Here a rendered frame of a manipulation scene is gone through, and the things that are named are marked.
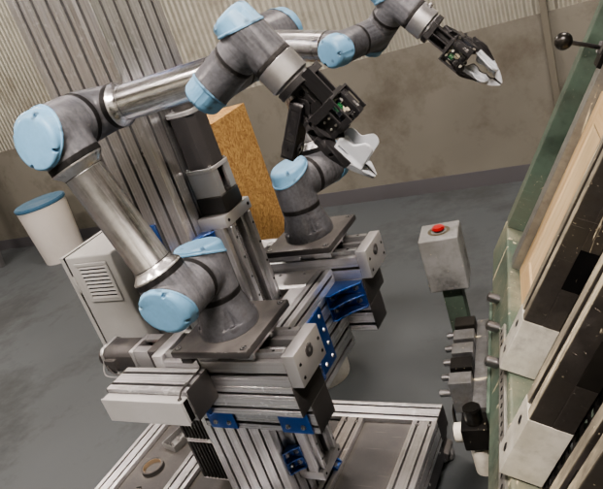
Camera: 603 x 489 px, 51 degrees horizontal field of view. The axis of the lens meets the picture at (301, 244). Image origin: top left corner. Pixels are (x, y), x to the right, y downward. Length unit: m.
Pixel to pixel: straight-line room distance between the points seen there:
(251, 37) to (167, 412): 0.91
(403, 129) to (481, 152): 0.59
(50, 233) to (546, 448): 5.80
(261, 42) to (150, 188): 0.70
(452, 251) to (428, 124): 2.87
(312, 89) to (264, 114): 4.14
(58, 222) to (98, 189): 5.18
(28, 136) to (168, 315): 0.44
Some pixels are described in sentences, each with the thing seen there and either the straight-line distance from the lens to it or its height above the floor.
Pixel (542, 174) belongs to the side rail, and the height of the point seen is 1.05.
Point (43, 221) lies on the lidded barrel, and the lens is 6.47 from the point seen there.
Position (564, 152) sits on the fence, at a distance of 1.61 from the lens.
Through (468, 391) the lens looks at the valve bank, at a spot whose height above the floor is 0.74.
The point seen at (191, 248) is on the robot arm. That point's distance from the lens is 1.43.
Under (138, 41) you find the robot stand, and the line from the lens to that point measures 1.66.
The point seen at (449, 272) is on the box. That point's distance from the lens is 1.95.
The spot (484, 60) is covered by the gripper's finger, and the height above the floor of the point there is 1.44.
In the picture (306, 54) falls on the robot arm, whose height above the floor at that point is 1.57.
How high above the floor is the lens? 1.72
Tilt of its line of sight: 22 degrees down
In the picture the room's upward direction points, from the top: 19 degrees counter-clockwise
